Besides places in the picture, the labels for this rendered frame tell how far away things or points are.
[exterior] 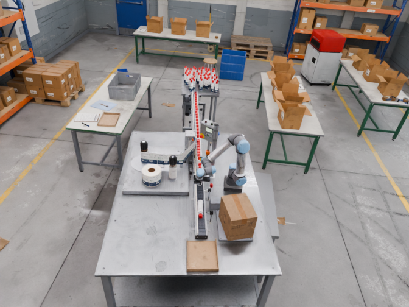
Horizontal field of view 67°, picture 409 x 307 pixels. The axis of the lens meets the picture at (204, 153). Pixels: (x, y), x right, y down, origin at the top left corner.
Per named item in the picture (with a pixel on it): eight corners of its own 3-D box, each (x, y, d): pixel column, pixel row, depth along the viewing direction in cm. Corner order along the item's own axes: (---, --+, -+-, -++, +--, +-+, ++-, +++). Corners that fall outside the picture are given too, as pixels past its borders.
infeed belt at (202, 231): (193, 136, 407) (193, 133, 404) (199, 136, 407) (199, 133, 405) (196, 238, 274) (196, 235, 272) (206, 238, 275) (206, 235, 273)
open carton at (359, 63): (346, 64, 700) (352, 47, 678) (369, 66, 700) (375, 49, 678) (352, 70, 671) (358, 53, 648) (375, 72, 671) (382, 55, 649)
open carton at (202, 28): (193, 37, 784) (195, 22, 762) (195, 32, 823) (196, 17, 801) (212, 39, 784) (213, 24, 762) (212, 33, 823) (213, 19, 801)
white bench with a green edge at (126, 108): (117, 112, 610) (112, 73, 562) (154, 116, 607) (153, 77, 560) (75, 173, 457) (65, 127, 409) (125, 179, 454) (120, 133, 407)
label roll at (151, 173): (145, 189, 315) (144, 178, 306) (140, 176, 329) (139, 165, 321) (164, 184, 322) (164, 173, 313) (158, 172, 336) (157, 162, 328)
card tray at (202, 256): (186, 240, 273) (187, 237, 270) (215, 240, 275) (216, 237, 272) (186, 271, 249) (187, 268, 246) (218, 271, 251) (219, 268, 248)
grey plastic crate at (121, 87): (118, 83, 529) (117, 71, 516) (141, 85, 530) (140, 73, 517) (108, 99, 481) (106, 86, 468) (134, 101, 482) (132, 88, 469)
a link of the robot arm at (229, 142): (235, 126, 297) (197, 158, 305) (240, 132, 289) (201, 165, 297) (241, 133, 304) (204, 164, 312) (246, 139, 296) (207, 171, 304)
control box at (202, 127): (204, 133, 331) (205, 118, 320) (217, 139, 324) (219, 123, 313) (199, 137, 324) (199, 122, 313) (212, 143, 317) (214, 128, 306)
